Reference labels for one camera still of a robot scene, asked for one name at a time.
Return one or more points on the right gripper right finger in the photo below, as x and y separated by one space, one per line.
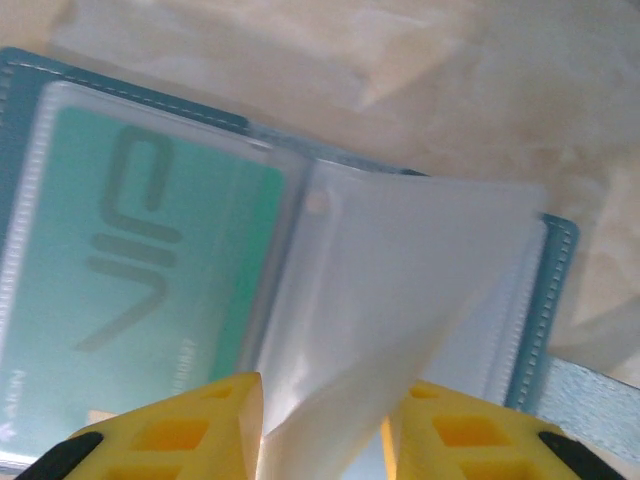
475 440

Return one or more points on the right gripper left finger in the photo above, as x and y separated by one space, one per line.
175 435

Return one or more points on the teal via card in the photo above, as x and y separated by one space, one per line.
200 300

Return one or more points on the teal leather card holder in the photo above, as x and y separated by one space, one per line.
552 310

